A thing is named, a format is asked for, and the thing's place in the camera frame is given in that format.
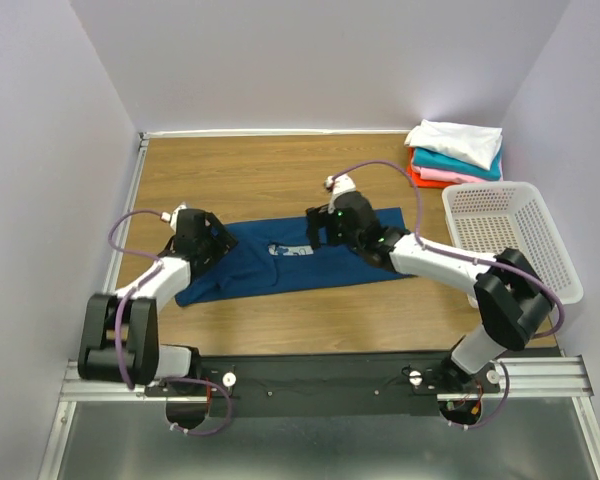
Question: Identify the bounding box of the dark blue t shirt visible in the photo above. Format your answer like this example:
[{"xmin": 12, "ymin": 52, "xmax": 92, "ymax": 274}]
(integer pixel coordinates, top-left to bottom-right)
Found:
[{"xmin": 175, "ymin": 217, "xmax": 405, "ymax": 307}]

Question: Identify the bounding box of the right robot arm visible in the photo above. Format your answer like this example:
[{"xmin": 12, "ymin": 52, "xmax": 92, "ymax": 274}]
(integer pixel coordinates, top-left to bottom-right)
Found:
[{"xmin": 306, "ymin": 190, "xmax": 557, "ymax": 392}]

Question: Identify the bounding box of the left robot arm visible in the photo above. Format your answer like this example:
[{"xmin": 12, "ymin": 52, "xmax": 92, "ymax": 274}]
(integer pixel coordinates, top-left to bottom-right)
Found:
[{"xmin": 77, "ymin": 204, "xmax": 238, "ymax": 395}]

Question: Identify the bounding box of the orange folded t shirt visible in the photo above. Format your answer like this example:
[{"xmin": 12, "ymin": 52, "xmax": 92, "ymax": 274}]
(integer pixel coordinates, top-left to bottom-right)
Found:
[{"xmin": 406, "ymin": 147, "xmax": 453, "ymax": 189}]

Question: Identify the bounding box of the pink folded t shirt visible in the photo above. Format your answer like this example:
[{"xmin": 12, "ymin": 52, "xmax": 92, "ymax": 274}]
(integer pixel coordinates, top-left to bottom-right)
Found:
[{"xmin": 416, "ymin": 167, "xmax": 483, "ymax": 184}]

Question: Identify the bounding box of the teal folded t shirt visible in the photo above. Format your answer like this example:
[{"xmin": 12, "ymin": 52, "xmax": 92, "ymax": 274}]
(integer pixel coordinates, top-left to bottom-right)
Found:
[{"xmin": 412, "ymin": 148, "xmax": 502, "ymax": 182}]

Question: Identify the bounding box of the white table edge strip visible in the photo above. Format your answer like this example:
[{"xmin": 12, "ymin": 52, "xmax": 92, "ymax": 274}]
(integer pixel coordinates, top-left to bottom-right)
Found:
[{"xmin": 140, "ymin": 128, "xmax": 410, "ymax": 140}]

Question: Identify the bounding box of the white folded t shirt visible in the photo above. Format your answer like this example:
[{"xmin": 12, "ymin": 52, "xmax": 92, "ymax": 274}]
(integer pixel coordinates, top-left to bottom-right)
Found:
[{"xmin": 405, "ymin": 120, "xmax": 503, "ymax": 170}]

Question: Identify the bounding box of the white plastic basket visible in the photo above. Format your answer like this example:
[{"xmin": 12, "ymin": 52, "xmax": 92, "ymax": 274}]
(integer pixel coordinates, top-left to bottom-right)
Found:
[{"xmin": 442, "ymin": 181, "xmax": 584, "ymax": 305}]

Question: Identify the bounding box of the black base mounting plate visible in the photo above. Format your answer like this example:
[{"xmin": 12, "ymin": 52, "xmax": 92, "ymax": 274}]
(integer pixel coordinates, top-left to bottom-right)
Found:
[{"xmin": 145, "ymin": 351, "xmax": 501, "ymax": 418}]

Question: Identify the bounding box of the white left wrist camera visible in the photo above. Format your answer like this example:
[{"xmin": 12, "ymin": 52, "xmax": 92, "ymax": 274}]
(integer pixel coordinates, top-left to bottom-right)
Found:
[{"xmin": 160, "ymin": 202, "xmax": 188, "ymax": 224}]

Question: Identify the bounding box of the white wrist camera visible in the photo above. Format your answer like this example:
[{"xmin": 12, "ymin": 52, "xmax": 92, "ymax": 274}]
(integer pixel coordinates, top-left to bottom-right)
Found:
[
  {"xmin": 324, "ymin": 174, "xmax": 357, "ymax": 206},
  {"xmin": 160, "ymin": 202, "xmax": 188, "ymax": 224}
]

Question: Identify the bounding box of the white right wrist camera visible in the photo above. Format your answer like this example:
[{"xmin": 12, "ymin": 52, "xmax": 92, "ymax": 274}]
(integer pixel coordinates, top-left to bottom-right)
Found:
[{"xmin": 324, "ymin": 174, "xmax": 357, "ymax": 206}]

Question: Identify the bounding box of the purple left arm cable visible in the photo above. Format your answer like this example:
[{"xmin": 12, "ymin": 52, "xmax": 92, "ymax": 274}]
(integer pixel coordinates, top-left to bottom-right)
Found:
[{"xmin": 108, "ymin": 209, "xmax": 174, "ymax": 391}]

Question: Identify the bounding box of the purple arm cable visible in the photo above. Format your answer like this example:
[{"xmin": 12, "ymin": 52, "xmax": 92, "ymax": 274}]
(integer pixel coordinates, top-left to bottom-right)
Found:
[
  {"xmin": 108, "ymin": 209, "xmax": 174, "ymax": 391},
  {"xmin": 329, "ymin": 159, "xmax": 567, "ymax": 341}
]

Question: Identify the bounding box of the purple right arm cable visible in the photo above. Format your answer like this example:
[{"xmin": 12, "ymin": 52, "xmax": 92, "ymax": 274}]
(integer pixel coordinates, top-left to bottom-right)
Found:
[{"xmin": 329, "ymin": 159, "xmax": 567, "ymax": 341}]

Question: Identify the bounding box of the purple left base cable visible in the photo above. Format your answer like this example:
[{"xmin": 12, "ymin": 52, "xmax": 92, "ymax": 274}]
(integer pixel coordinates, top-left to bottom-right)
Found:
[{"xmin": 159, "ymin": 377, "xmax": 235, "ymax": 439}]

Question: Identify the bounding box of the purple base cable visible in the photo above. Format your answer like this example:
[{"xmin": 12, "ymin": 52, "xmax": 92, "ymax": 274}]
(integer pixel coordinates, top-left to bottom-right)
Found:
[
  {"xmin": 159, "ymin": 377, "xmax": 235, "ymax": 439},
  {"xmin": 444, "ymin": 359, "xmax": 511, "ymax": 432}
]

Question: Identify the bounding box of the aluminium frame rail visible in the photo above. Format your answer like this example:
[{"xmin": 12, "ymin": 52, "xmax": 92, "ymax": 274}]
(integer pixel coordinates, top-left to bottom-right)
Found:
[{"xmin": 37, "ymin": 133, "xmax": 150, "ymax": 480}]

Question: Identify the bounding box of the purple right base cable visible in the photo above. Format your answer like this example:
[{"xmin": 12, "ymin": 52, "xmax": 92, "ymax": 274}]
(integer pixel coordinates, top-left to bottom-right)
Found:
[{"xmin": 444, "ymin": 359, "xmax": 511, "ymax": 432}]

